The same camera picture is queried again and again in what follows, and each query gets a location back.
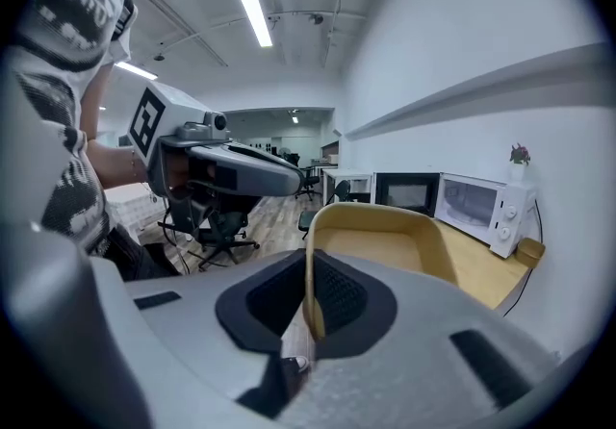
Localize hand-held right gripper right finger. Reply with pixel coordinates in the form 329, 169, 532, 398
278, 248, 554, 429

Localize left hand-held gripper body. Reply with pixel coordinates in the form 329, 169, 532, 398
127, 80, 264, 240

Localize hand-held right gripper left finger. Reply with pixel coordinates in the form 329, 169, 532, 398
125, 248, 307, 402

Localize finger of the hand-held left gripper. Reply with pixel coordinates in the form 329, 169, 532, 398
190, 141, 305, 197

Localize yellow plastic bowl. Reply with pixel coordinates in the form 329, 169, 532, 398
304, 202, 459, 342

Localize white microwave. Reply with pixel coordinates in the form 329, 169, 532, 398
373, 170, 539, 260

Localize person's left forearm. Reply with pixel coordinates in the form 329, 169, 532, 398
85, 134, 150, 190

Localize person's left hand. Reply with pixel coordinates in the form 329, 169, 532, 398
162, 150, 192, 200

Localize long ceiling light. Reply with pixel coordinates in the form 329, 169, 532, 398
234, 0, 274, 49
113, 60, 160, 82

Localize black office chair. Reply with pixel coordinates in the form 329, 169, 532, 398
194, 195, 262, 270

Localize black folding chair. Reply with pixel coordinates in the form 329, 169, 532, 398
296, 179, 352, 241

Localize black trousers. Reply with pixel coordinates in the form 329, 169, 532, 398
90, 224, 182, 282

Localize white desk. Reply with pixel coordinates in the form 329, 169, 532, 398
320, 167, 374, 206

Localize white black printed t-shirt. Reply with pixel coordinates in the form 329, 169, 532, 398
7, 0, 140, 256

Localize black white sneaker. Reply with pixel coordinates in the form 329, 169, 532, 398
283, 354, 310, 374

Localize small tan round box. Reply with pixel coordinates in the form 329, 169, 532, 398
513, 237, 547, 270

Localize potted red flower plant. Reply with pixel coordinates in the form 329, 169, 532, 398
508, 142, 532, 183

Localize black power cable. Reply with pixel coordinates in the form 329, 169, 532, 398
500, 198, 545, 318

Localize white wall cable duct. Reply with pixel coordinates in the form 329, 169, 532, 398
343, 41, 616, 140

